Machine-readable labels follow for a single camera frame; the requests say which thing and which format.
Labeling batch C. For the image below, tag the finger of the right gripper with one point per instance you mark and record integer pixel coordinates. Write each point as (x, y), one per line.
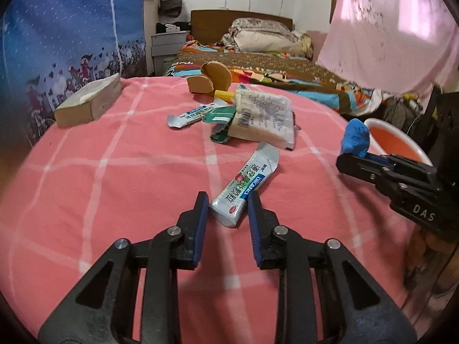
(395, 163)
(355, 167)

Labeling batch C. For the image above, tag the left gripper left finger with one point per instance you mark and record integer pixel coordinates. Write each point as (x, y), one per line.
(100, 308)

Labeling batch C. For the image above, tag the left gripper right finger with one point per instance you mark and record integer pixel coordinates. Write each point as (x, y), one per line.
(323, 283)

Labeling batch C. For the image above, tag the blue trash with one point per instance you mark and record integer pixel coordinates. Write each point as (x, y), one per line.
(356, 139)

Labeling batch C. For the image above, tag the white printed plastic bag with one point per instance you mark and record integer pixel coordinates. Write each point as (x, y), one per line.
(263, 117)

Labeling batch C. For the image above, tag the white toothpaste tube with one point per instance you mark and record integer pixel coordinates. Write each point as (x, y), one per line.
(229, 205)

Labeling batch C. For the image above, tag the green snack wrapper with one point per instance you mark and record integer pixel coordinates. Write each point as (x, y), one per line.
(220, 119)

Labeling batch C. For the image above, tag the yellow small tube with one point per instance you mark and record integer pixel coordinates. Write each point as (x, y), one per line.
(225, 96)

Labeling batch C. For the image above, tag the orange white trash bin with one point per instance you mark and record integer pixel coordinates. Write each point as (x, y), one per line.
(393, 141)

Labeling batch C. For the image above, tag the dark side table clutter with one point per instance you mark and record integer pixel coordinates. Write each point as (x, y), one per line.
(434, 127)

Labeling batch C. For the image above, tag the colourful patterned bed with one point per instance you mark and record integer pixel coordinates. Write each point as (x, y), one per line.
(282, 71)

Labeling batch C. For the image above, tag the pink checked bedsheet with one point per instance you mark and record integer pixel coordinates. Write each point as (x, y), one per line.
(128, 175)

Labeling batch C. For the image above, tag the pink window curtain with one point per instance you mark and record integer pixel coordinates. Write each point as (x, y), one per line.
(394, 45)

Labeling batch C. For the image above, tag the beige folded quilt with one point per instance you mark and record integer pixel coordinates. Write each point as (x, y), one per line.
(267, 36)

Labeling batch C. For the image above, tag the brown cardboard tape roll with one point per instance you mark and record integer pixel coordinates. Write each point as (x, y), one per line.
(214, 76)

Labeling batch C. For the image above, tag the small silver toothpaste tube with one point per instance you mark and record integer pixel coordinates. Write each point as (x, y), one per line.
(193, 116)

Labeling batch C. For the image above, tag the wooden headboard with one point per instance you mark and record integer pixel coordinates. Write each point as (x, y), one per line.
(209, 25)

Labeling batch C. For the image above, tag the grey bedside drawer cabinet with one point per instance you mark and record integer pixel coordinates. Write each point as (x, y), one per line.
(165, 48)

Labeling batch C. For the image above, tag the hanging grey bag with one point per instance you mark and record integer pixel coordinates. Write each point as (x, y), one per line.
(171, 8)

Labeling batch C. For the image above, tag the blue fabric wardrobe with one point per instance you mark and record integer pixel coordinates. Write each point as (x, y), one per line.
(52, 48)

